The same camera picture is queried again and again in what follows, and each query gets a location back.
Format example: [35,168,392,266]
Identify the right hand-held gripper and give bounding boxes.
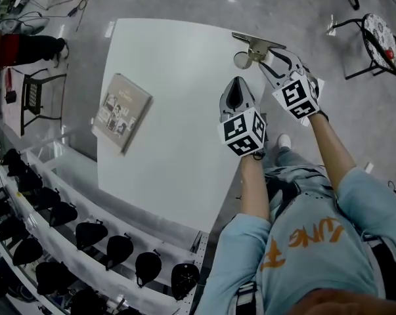
[257,49,320,123]

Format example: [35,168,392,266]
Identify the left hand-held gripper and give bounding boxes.
[217,76,268,159]

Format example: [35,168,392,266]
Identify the silver and gold metal clip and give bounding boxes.
[231,31,288,70]

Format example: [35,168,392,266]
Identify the person's right forearm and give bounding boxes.
[306,112,359,192]

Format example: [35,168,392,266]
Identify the person's left forearm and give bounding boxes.
[239,152,273,224]

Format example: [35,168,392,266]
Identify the white shoe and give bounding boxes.
[277,133,292,150]

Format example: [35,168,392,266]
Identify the light blue jeans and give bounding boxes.
[262,148,335,222]

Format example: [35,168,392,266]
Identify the black chair with patterned cushion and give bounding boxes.
[327,12,396,84]

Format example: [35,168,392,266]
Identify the grey hardcover photo book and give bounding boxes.
[90,72,154,156]

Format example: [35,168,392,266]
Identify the light blue printed shirt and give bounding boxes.
[193,167,396,315]

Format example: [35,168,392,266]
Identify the white display shelf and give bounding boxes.
[0,133,209,315]

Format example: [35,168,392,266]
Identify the black cable with power adapter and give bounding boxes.
[18,0,105,24]

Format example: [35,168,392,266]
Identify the black metal wire chair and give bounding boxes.
[20,72,69,137]

